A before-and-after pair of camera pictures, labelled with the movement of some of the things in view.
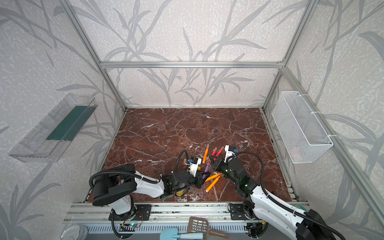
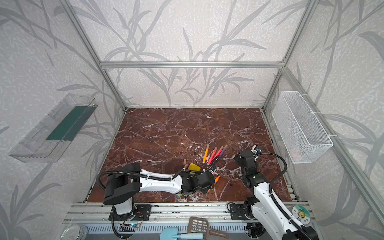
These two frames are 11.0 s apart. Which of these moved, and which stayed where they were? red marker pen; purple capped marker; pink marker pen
Moved: purple capped marker
Stayed: red marker pen; pink marker pen
